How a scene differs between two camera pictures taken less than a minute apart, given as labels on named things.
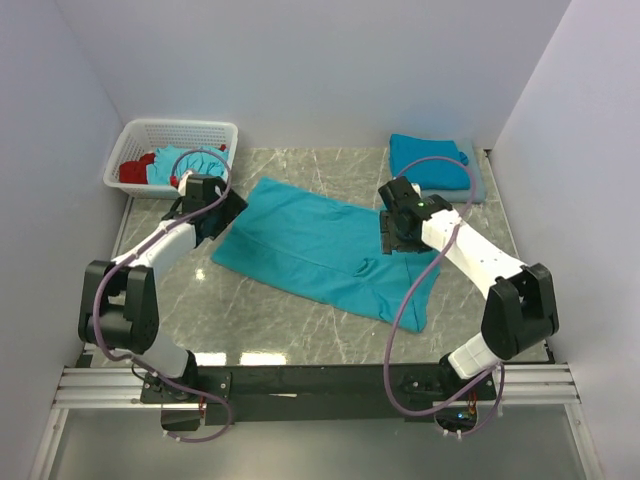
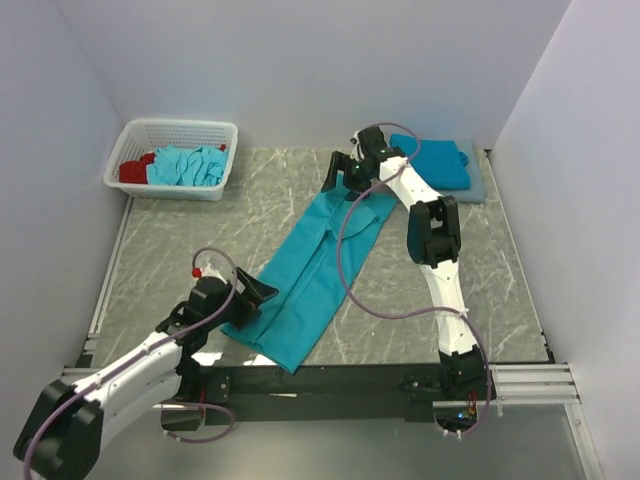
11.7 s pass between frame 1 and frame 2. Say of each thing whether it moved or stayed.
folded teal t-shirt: stayed
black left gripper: moved
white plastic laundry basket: stayed
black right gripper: moved
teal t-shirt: moved
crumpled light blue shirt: stayed
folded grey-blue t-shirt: stayed
